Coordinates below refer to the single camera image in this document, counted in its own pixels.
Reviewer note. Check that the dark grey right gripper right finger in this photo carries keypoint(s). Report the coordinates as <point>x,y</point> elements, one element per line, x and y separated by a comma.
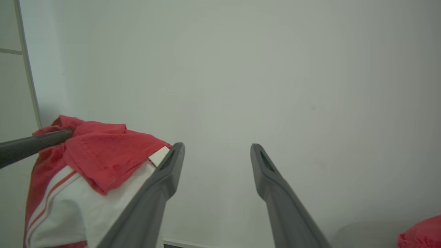
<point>289,217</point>

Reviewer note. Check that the white door frame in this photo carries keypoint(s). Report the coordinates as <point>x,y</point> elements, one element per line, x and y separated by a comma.
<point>29,69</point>

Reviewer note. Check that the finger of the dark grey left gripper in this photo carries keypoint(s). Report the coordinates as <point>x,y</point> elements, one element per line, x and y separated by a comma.
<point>31,146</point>

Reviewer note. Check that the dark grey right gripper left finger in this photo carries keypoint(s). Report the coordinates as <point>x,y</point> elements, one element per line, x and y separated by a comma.
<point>148,206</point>

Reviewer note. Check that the red knit garment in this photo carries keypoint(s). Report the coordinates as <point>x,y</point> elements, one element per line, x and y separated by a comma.
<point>422,234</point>

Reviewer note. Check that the dark baseboard with white trim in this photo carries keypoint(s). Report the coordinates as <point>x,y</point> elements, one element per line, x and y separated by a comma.
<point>182,244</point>

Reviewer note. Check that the red and white sports jersey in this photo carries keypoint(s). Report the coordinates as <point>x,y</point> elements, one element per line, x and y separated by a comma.
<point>103,155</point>

